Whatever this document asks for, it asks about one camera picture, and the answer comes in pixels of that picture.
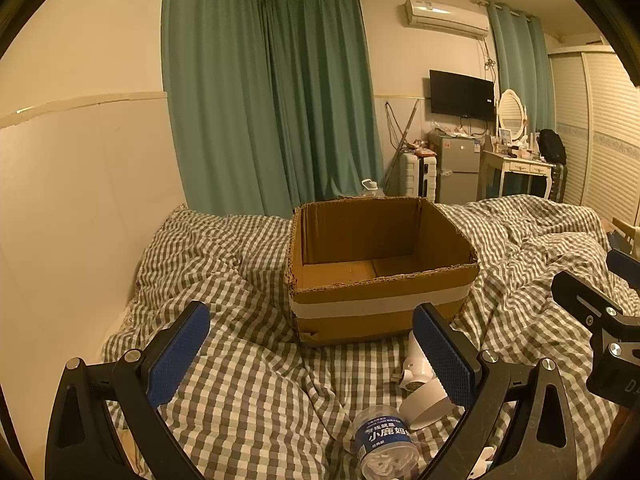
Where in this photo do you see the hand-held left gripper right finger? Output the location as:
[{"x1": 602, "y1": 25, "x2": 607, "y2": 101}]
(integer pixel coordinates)
[{"x1": 411, "y1": 302, "x2": 593, "y2": 480}]

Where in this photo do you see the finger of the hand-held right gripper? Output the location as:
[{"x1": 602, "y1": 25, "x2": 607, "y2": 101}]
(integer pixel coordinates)
[
  {"x1": 606, "y1": 249, "x2": 640, "y2": 291},
  {"x1": 551, "y1": 271, "x2": 640, "y2": 331}
]

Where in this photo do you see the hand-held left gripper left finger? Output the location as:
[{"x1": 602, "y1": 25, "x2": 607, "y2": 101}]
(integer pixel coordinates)
[{"x1": 45, "y1": 301, "x2": 211, "y2": 480}]

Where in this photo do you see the brown cardboard box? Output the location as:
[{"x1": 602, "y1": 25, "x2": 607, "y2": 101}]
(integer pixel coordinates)
[{"x1": 285, "y1": 196, "x2": 480, "y2": 348}]

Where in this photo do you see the wooden chair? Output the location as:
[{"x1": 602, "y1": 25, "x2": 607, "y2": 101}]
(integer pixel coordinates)
[{"x1": 607, "y1": 217, "x2": 640, "y2": 256}]

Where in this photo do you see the grey checked duvet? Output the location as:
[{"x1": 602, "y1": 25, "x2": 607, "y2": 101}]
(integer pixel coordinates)
[{"x1": 102, "y1": 194, "x2": 640, "y2": 480}]

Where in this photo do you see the white louvred wardrobe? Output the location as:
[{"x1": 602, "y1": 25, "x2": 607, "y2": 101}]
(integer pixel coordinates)
[{"x1": 547, "y1": 45, "x2": 640, "y2": 221}]

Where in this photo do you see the black backpack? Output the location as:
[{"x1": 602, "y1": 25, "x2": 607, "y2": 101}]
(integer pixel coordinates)
[{"x1": 537, "y1": 129, "x2": 568, "y2": 165}]

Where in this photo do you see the white dressing table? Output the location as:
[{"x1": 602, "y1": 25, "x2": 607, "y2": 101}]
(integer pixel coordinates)
[{"x1": 477, "y1": 149, "x2": 556, "y2": 201}]

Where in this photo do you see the grey small fridge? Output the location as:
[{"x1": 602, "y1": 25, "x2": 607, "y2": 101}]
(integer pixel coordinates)
[{"x1": 436, "y1": 135, "x2": 483, "y2": 205}]

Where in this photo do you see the large clear water jug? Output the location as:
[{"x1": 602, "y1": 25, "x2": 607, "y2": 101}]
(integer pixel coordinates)
[{"x1": 357, "y1": 179, "x2": 387, "y2": 200}]

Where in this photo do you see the white radiator heater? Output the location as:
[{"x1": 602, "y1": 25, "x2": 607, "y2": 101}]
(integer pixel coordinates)
[{"x1": 400, "y1": 152, "x2": 438, "y2": 200}]

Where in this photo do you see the white oval mirror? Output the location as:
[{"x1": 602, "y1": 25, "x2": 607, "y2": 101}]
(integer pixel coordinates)
[{"x1": 496, "y1": 89, "x2": 529, "y2": 143}]

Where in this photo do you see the narrow green curtain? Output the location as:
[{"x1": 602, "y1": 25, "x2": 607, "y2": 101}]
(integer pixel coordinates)
[{"x1": 487, "y1": 0, "x2": 556, "y2": 133}]

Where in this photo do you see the wide green curtain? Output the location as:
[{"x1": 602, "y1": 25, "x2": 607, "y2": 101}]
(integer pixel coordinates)
[{"x1": 161, "y1": 0, "x2": 293, "y2": 218}]

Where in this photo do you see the green corner curtain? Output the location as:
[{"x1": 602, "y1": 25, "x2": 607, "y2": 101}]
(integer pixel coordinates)
[{"x1": 262, "y1": 0, "x2": 386, "y2": 206}]

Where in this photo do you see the white air conditioner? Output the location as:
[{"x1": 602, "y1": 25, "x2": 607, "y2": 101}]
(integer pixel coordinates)
[{"x1": 404, "y1": 0, "x2": 490, "y2": 39}]

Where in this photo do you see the long-handled broom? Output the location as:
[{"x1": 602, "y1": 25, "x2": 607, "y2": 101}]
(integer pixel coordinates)
[{"x1": 384, "y1": 100, "x2": 421, "y2": 191}]

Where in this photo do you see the black wall television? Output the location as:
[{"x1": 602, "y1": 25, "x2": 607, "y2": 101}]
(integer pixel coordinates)
[{"x1": 429, "y1": 70, "x2": 495, "y2": 122}]

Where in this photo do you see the air conditioner cable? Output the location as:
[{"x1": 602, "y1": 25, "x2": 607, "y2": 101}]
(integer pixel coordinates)
[{"x1": 479, "y1": 38, "x2": 497, "y2": 82}]

